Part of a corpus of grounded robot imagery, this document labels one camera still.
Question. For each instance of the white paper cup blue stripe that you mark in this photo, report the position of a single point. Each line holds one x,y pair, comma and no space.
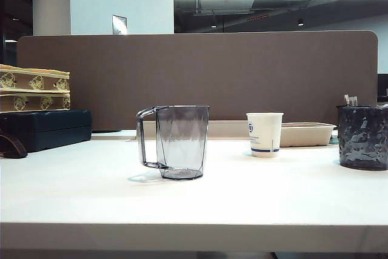
264,132

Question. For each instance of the transparent grey plastic mug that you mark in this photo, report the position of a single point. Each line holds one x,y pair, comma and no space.
182,137

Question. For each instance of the brown desk partition panel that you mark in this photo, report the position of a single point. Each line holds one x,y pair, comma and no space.
212,71

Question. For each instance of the black ceiling spotlight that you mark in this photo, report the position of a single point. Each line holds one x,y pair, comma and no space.
213,25
300,22

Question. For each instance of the beige food tray container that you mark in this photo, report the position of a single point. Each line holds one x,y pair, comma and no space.
306,134

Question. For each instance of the dark blue hard case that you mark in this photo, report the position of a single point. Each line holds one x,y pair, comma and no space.
45,128

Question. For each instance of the dark patterned pen holder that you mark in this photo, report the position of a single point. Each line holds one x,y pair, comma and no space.
363,137

